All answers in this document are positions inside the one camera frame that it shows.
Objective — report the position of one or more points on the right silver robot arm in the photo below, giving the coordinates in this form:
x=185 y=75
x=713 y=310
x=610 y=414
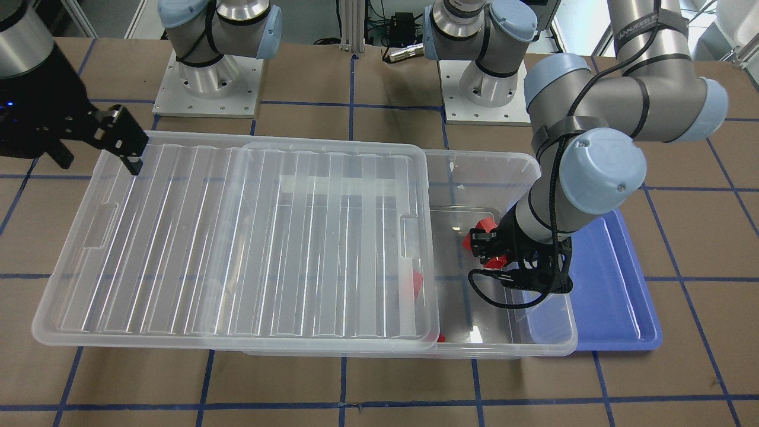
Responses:
x=202 y=33

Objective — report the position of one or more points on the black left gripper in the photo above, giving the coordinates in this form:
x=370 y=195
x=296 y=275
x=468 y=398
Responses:
x=508 y=238

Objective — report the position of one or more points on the blue plastic tray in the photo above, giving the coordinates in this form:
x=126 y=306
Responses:
x=610 y=308

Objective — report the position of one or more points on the red block under lid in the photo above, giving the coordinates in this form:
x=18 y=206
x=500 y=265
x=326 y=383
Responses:
x=417 y=283

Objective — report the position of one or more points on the clear plastic storage box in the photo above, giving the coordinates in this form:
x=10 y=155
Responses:
x=465 y=187

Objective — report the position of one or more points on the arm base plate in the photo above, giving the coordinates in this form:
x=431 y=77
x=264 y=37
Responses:
x=228 y=89
x=473 y=98

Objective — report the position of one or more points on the clear plastic box lid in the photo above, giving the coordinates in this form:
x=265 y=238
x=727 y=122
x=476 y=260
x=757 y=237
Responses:
x=248 y=243

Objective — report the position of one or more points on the aluminium frame post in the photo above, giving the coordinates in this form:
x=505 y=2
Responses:
x=352 y=16

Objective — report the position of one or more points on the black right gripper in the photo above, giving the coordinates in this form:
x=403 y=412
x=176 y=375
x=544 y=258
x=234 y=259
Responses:
x=52 y=89

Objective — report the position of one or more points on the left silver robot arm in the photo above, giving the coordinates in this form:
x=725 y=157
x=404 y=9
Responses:
x=585 y=128

